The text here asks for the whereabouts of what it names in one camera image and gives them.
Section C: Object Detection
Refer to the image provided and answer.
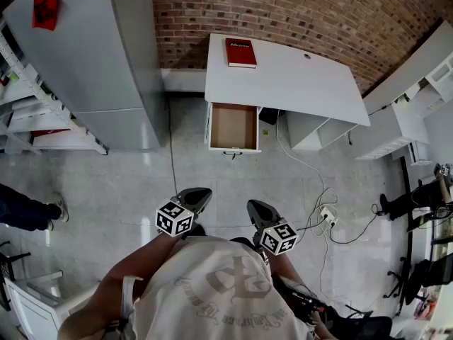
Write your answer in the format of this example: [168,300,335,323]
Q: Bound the black office chair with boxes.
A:
[384,256,453,315]

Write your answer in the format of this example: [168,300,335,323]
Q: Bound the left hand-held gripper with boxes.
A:
[155,187,213,238]

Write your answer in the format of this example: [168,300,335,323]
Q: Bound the black router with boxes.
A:
[260,107,280,126]

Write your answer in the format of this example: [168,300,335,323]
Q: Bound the white power strip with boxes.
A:
[320,206,339,226]

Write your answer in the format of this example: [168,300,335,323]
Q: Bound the person's right forearm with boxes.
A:
[269,254,336,340]

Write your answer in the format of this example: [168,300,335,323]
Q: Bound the white metal rack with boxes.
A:
[0,19,109,156]

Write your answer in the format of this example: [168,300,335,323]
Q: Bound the white furniture piece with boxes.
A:
[3,269,103,340]

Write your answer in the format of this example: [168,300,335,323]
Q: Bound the thin black shelf cable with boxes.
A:
[367,101,399,117]

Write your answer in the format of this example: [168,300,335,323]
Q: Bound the person's white printed t-shirt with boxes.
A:
[122,234,316,340]

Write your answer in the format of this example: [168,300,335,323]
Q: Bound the long white cable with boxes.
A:
[275,108,339,226]

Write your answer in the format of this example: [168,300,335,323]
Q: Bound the thin grey cable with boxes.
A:
[165,97,180,195]

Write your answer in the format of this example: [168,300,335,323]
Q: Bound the red paper decoration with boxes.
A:
[31,0,61,32]

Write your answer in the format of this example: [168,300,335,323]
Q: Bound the black power cable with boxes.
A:
[328,203,380,245]

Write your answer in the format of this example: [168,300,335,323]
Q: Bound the white shoulder strap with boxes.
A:
[121,276,144,332]

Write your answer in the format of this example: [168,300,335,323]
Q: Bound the red hardcover book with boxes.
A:
[225,38,258,69]

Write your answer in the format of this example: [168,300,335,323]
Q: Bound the white desk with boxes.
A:
[204,33,372,127]

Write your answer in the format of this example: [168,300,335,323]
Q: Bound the white open desk cabinet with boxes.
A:
[286,111,358,152]

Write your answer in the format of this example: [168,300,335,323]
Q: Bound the long dark cable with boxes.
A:
[296,215,328,232]

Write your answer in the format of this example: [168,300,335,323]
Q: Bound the white drawer with wooden inside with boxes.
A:
[207,101,263,161]

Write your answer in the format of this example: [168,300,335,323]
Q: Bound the white shelving unit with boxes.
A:
[353,21,453,166]

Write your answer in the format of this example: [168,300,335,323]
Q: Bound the person's left forearm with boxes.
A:
[57,229,183,340]

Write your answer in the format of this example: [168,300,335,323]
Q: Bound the black metal chair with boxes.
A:
[0,241,32,311]

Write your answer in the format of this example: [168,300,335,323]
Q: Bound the black wrist-mounted display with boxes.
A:
[282,283,339,329]

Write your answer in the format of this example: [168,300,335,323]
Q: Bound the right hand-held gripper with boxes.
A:
[247,199,299,257]

